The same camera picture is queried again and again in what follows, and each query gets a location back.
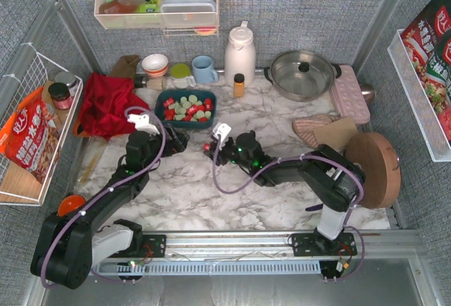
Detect red capsule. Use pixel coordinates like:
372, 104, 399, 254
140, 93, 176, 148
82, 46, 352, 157
163, 97, 175, 107
163, 109, 175, 121
204, 98, 213, 106

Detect green capsule bottom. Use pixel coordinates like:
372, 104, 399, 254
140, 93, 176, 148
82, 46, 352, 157
175, 106, 186, 115

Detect green capsule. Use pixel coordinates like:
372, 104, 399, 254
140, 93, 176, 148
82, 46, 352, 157
175, 106, 186, 115
188, 94, 198, 104

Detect teal storage basket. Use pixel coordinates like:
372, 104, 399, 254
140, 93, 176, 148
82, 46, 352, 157
154, 89, 217, 130

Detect red cloth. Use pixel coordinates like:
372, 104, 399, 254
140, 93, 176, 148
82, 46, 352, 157
75, 73, 149, 140

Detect red capsule number two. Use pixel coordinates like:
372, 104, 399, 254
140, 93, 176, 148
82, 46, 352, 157
187, 105, 199, 115

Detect brown cloth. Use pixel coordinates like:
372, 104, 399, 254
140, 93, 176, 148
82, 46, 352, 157
109, 55, 141, 79

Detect brown cardboard sheet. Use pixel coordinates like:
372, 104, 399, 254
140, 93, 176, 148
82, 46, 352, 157
313, 117, 358, 151

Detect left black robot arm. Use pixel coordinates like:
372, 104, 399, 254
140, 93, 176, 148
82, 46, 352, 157
30, 126, 190, 289

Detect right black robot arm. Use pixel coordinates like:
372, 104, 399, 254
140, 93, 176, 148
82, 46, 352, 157
204, 130, 366, 241

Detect clear glass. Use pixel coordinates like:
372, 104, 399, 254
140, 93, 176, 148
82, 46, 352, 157
145, 77, 167, 91

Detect orange tray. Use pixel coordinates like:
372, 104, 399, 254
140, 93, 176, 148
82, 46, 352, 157
73, 121, 89, 137

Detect orange spice jar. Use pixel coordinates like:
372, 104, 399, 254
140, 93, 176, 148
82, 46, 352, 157
233, 73, 245, 97

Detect white orange striped bowl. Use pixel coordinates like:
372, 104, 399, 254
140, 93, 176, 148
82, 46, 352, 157
142, 54, 168, 77

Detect green lid white cup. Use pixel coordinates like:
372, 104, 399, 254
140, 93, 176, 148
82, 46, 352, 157
170, 63, 196, 89

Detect steel pot with lid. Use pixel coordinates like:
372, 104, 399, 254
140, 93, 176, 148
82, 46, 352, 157
264, 50, 342, 102

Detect orange cup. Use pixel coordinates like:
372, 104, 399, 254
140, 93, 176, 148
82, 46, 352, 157
57, 195, 86, 216

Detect white thermos jug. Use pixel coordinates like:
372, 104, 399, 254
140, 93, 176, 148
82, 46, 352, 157
224, 21, 257, 87

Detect purple knife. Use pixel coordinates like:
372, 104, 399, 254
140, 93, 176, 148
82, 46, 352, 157
305, 204, 323, 212

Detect blue mug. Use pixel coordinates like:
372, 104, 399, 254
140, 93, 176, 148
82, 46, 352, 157
192, 56, 218, 85

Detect red lid jar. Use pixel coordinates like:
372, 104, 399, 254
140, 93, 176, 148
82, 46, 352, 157
48, 82, 73, 111

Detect silver lid jar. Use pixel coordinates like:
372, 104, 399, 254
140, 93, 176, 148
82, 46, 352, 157
55, 71, 78, 97

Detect red seasoning bag left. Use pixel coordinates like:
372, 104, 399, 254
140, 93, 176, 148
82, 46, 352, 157
1, 87, 59, 184

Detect pink egg tray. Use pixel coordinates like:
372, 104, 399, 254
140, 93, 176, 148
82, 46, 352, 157
330, 64, 371, 125

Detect steel ladle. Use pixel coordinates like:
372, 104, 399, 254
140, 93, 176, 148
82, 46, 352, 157
360, 83, 376, 106

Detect round wooden board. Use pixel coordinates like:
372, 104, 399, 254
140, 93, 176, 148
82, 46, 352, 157
345, 132, 401, 209

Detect clear plastic containers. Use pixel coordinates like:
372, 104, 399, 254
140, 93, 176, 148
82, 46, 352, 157
160, 0, 216, 27

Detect red seasoning bags right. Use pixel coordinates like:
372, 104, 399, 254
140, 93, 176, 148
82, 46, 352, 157
401, 0, 450, 141

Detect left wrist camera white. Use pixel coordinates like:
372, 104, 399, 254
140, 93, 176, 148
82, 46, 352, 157
128, 114, 160, 135

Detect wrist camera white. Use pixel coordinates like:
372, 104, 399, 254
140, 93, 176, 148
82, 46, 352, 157
212, 122, 231, 142
128, 114, 160, 135

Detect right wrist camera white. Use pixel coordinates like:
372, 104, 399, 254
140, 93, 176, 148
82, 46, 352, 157
212, 122, 231, 142

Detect white wire basket left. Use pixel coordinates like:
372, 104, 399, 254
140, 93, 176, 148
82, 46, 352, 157
1, 51, 84, 206

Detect white wire basket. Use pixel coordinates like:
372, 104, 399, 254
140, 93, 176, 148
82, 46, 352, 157
387, 29, 450, 163
1, 51, 84, 206

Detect white wall basket top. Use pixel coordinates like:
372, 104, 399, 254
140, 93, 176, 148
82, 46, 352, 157
94, 0, 219, 35

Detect white wire basket right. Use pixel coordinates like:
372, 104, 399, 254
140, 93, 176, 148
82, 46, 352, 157
387, 29, 450, 163

